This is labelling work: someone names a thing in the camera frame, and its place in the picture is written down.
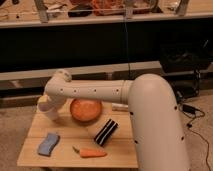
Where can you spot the black white striped ceramic cup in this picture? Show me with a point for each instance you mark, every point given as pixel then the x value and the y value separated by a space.
pixel 105 132

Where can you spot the small wooden table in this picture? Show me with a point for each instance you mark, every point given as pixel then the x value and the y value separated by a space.
pixel 119 147

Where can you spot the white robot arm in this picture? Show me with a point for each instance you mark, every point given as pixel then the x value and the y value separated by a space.
pixel 157 130

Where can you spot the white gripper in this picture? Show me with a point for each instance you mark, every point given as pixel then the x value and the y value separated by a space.
pixel 46 108

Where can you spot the orange carrot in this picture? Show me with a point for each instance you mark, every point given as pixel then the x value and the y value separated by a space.
pixel 87 153

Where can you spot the black box on floor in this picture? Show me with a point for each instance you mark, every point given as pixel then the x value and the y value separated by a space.
pixel 184 57

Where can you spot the long workbench shelf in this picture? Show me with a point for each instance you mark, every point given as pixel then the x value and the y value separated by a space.
pixel 173 10

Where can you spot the orange ceramic bowl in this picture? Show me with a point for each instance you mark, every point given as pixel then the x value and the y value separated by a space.
pixel 85 110

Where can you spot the black power adapter with cable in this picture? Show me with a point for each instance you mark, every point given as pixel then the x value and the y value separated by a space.
pixel 193 114

